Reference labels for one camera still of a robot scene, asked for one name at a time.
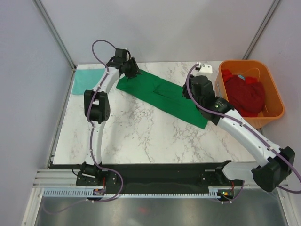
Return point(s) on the aluminium frame post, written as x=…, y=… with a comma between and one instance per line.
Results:
x=48, y=21
x=268, y=16

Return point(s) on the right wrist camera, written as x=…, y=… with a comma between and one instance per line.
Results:
x=203, y=69

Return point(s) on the bright red t shirt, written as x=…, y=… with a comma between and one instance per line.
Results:
x=228, y=75

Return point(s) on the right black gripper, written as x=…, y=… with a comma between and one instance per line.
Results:
x=185, y=92

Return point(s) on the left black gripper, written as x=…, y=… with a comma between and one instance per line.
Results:
x=136, y=70

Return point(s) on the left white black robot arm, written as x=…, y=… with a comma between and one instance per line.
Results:
x=96, y=102

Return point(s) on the dark red t shirt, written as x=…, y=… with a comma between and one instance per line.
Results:
x=246, y=95

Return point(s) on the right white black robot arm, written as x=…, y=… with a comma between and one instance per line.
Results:
x=272, y=164

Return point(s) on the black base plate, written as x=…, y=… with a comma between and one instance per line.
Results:
x=155, y=178

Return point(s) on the right aluminium frame post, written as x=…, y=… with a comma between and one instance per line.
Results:
x=268, y=16

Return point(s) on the aluminium rail profile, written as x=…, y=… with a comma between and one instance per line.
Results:
x=56, y=178

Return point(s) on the left aluminium frame post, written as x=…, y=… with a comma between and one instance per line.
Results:
x=48, y=21

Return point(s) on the green t shirt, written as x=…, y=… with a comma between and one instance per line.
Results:
x=163, y=95

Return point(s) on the folded teal t shirt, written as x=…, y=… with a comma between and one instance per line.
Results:
x=86, y=79

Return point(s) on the white slotted cable duct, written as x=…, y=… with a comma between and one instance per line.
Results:
x=91, y=193

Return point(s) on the orange plastic bin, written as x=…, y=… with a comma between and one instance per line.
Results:
x=274, y=108

